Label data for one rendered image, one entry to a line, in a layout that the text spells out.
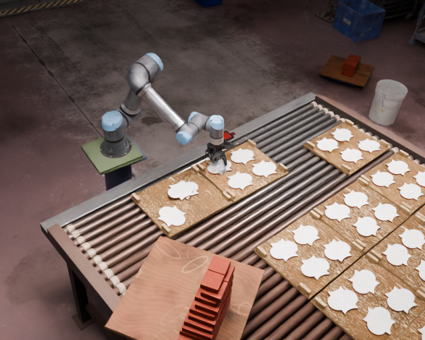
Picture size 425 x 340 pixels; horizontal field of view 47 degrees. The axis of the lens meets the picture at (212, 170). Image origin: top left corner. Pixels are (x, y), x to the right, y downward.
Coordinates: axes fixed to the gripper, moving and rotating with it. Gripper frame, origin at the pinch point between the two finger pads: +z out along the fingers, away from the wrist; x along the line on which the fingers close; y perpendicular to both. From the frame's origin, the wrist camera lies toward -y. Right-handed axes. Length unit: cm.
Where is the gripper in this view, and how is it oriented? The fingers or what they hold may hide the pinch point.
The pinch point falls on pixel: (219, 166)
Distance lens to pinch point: 275.7
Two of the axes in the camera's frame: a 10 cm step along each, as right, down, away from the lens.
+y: -7.8, 4.4, -4.4
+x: 6.2, 5.5, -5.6
